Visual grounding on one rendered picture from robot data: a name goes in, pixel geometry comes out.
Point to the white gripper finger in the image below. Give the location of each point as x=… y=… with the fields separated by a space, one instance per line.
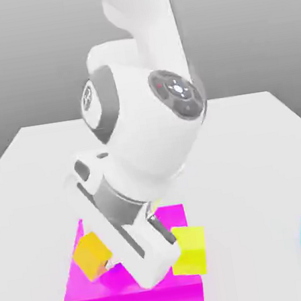
x=112 y=265

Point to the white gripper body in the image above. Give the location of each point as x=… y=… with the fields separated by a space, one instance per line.
x=153 y=261

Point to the small orange cube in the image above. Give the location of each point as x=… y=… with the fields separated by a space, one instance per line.
x=91 y=254

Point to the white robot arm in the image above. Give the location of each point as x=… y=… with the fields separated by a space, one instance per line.
x=149 y=139

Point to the small yellow cube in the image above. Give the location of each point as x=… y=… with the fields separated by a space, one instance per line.
x=189 y=253

